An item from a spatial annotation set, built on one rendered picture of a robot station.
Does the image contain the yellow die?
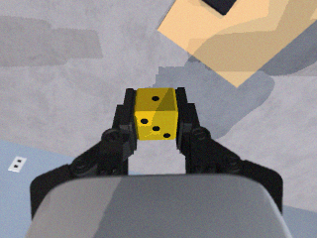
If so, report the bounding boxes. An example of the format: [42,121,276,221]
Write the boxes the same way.
[133,87,178,140]

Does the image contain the black die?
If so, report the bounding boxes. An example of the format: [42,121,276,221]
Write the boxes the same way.
[202,0,237,16]

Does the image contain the tan flat mat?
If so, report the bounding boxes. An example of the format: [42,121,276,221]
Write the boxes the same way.
[158,0,317,87]

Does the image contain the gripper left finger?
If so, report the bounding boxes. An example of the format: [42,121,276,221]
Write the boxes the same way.
[30,88,138,220]

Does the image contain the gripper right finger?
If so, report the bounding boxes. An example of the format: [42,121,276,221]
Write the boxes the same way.
[175,87,283,216]

